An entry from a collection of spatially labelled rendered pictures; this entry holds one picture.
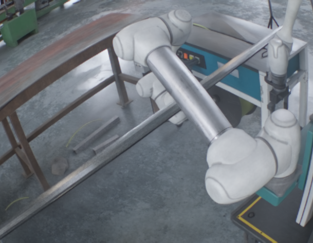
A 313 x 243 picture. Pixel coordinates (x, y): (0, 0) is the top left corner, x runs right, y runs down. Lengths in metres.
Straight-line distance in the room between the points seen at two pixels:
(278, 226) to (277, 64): 0.72
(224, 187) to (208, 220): 0.97
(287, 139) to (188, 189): 1.17
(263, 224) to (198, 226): 0.56
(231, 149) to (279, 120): 0.20
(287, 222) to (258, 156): 0.57
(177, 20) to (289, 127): 0.58
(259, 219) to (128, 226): 0.84
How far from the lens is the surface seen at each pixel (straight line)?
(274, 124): 1.10
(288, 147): 1.11
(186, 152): 2.41
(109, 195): 2.25
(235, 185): 1.01
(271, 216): 1.55
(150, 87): 1.83
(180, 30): 1.35
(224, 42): 2.03
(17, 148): 2.52
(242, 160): 1.03
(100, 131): 2.76
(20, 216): 1.23
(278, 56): 1.50
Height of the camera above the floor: 1.56
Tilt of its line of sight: 34 degrees down
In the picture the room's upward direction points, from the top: 13 degrees counter-clockwise
